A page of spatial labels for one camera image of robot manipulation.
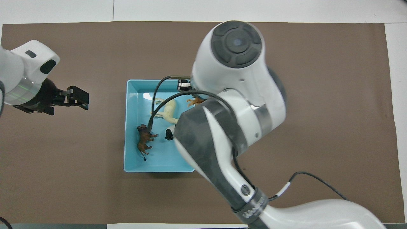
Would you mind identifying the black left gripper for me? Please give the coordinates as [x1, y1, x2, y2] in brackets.
[13, 78, 90, 116]

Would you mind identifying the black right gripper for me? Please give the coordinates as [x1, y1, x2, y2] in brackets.
[177, 79, 193, 93]

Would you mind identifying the orange striped tiger toy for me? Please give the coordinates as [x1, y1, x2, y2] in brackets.
[186, 97, 206, 107]

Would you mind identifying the cream white horse toy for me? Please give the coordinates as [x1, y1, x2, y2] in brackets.
[151, 98, 180, 125]

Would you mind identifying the black and white panda toy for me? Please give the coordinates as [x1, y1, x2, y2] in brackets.
[164, 125, 176, 141]

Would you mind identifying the brown lion toy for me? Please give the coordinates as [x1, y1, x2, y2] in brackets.
[136, 124, 159, 162]

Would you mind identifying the light blue storage box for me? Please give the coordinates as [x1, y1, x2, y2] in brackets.
[124, 79, 196, 173]

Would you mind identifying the brown table mat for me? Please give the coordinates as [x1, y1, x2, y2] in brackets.
[0, 21, 406, 224]

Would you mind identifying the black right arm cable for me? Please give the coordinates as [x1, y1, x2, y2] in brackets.
[148, 75, 349, 203]

